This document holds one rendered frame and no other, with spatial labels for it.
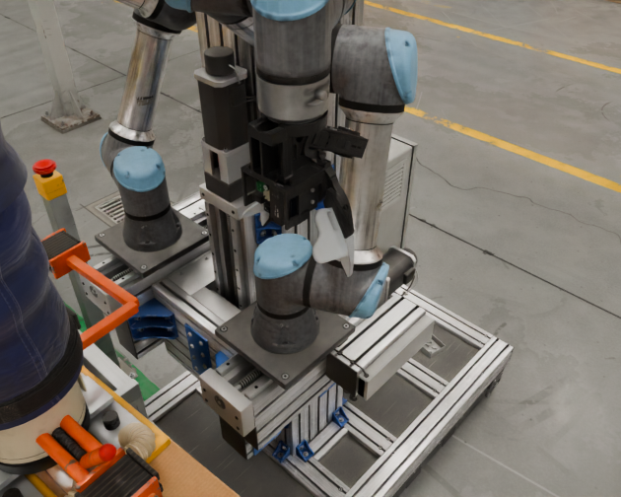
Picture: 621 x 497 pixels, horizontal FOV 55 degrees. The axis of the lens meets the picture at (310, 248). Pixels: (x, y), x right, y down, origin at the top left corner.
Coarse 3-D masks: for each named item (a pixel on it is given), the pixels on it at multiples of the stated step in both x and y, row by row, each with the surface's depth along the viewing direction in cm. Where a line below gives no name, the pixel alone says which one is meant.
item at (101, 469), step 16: (128, 448) 89; (112, 464) 88; (128, 464) 88; (144, 464) 87; (96, 480) 86; (112, 480) 86; (128, 480) 86; (144, 480) 86; (80, 496) 83; (96, 496) 84; (112, 496) 84; (128, 496) 84; (144, 496) 84; (160, 496) 88
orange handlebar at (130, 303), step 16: (80, 272) 124; (96, 272) 122; (112, 288) 118; (128, 304) 115; (112, 320) 112; (96, 336) 110; (80, 432) 93; (48, 448) 91; (96, 448) 91; (64, 464) 89; (80, 464) 89; (80, 480) 87
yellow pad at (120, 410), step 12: (84, 372) 117; (108, 408) 110; (120, 408) 110; (132, 408) 111; (96, 420) 108; (108, 420) 105; (120, 420) 108; (132, 420) 108; (144, 420) 109; (96, 432) 106; (108, 432) 106; (156, 432) 107; (156, 444) 105; (168, 444) 106; (156, 456) 105
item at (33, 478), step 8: (16, 480) 99; (24, 480) 99; (32, 480) 100; (40, 480) 100; (8, 488) 98; (16, 488) 96; (24, 488) 98; (32, 488) 98; (40, 488) 99; (48, 488) 99; (0, 496) 97; (8, 496) 94; (16, 496) 94; (24, 496) 97; (32, 496) 97; (40, 496) 97; (48, 496) 97; (56, 496) 98
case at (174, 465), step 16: (176, 448) 119; (160, 464) 116; (176, 464) 116; (192, 464) 116; (48, 480) 113; (64, 480) 113; (160, 480) 113; (176, 480) 113; (192, 480) 113; (208, 480) 113; (176, 496) 111; (192, 496) 111; (208, 496) 111; (224, 496) 111; (240, 496) 111
